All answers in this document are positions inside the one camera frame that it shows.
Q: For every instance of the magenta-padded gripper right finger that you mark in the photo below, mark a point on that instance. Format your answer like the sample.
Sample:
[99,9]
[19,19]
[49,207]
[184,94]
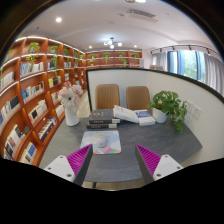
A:
[165,166]

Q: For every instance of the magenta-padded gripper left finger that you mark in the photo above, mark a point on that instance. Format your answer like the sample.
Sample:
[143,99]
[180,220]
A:
[62,166]

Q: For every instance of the white computer mouse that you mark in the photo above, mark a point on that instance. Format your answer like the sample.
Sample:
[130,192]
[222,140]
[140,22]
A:
[101,141]

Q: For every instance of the pastel printed mouse pad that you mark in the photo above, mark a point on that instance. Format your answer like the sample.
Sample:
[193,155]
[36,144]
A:
[113,141]

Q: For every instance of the white vase with pink flowers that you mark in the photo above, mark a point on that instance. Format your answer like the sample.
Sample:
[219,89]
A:
[71,115]

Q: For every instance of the white book with blue cover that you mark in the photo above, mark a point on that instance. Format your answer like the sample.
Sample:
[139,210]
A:
[145,117]

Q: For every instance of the dark hardcover book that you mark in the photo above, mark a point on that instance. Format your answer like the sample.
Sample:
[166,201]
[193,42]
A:
[100,126]
[101,115]

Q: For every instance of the green plant in white pot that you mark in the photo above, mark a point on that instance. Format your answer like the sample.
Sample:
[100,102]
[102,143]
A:
[166,103]

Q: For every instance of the thick white book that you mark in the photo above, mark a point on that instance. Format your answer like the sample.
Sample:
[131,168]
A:
[125,114]

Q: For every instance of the tan upholstered chair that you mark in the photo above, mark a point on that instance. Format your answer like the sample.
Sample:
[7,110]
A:
[138,97]
[107,96]

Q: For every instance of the orange bookshelf unit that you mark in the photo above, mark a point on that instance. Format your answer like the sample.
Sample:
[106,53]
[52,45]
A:
[33,86]

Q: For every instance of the white curtain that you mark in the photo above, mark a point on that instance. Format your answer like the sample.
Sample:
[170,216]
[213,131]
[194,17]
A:
[160,60]
[213,75]

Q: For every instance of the ceiling chandelier lamp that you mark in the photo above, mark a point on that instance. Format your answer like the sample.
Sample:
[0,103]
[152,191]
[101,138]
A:
[112,42]

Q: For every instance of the recessed ceiling lights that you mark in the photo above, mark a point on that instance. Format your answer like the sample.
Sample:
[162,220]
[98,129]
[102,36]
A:
[58,19]

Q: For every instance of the ceiling air vent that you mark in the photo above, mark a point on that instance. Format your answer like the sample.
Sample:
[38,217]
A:
[141,14]

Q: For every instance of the white wall socket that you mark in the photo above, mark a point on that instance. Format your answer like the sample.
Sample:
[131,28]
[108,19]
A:
[196,112]
[189,106]

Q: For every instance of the window with blue frame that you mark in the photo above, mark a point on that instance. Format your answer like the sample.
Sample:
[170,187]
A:
[188,65]

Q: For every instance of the black track light rail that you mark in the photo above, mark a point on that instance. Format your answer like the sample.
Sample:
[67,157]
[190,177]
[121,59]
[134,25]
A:
[183,47]

